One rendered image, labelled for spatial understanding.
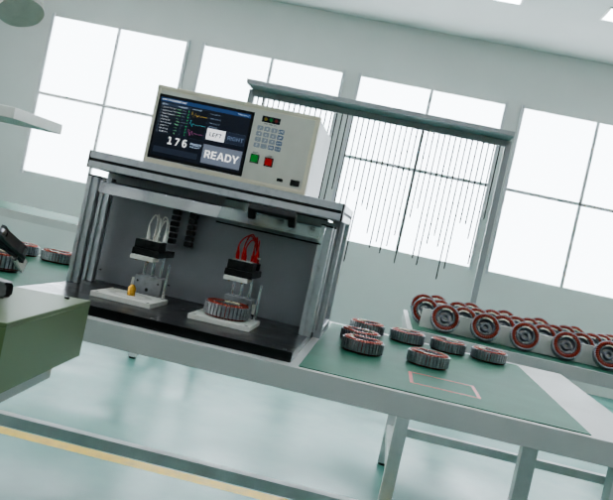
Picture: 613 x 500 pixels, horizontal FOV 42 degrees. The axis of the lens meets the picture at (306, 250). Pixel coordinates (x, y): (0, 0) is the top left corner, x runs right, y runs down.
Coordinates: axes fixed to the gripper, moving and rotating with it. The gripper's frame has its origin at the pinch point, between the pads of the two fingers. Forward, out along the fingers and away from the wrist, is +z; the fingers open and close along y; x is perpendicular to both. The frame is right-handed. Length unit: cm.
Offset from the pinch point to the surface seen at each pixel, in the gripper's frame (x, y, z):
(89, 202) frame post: 26.1, 9.4, 12.6
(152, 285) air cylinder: 12.7, 29.1, 24.5
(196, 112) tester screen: 53, 31, 2
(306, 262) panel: 31, 66, 29
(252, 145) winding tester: 48, 47, 5
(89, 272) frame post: 15.0, 9.5, 30.7
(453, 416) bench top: -13, 107, -4
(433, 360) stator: 12, 104, 30
